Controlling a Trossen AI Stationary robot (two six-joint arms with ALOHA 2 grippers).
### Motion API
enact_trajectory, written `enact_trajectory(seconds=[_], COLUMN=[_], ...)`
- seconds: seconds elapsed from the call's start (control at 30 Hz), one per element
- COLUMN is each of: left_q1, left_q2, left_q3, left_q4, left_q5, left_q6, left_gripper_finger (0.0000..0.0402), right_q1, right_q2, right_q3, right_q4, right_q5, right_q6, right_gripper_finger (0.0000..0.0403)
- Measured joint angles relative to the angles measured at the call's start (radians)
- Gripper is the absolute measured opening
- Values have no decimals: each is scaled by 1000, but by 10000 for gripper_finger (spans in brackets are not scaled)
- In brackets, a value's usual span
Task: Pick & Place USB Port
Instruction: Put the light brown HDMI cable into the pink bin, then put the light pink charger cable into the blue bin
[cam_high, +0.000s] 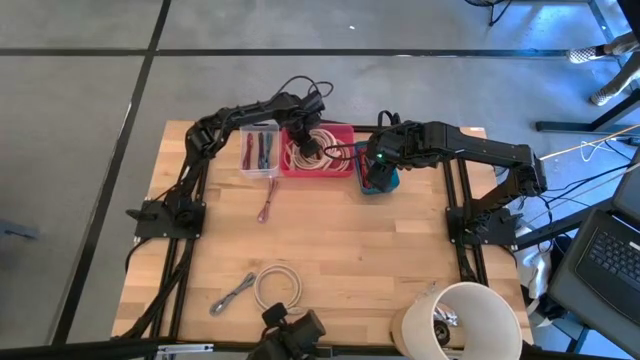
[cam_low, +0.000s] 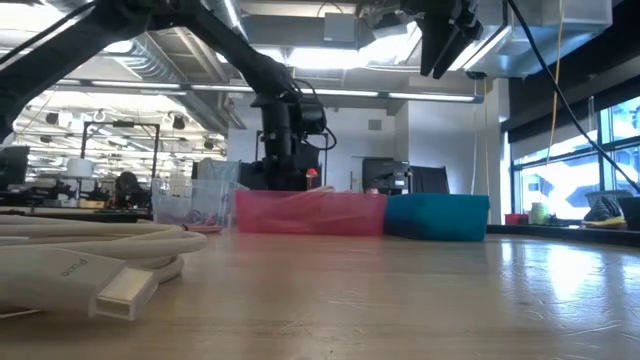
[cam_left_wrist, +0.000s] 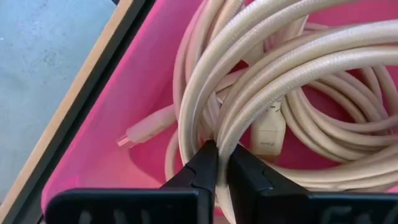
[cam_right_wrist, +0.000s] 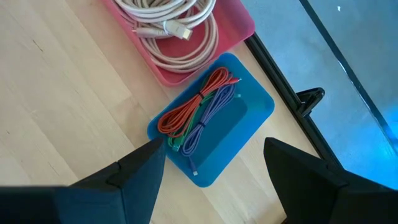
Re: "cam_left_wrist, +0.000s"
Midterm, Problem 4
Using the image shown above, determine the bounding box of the pink plastic bin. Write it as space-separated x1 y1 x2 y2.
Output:
40 0 398 219

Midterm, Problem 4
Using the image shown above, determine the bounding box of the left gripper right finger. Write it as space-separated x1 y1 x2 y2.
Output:
226 143 398 224

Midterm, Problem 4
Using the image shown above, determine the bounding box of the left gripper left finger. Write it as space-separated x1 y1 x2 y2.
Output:
44 139 219 224

